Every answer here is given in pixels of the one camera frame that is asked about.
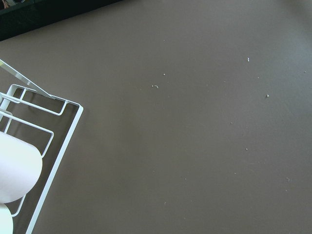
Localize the pink cup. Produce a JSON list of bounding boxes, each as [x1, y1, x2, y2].
[[0, 132, 42, 203]]

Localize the white cup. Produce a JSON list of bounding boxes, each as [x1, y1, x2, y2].
[[0, 204, 13, 234]]

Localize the white wire cup rack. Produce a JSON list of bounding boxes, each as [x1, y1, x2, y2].
[[0, 84, 83, 234]]

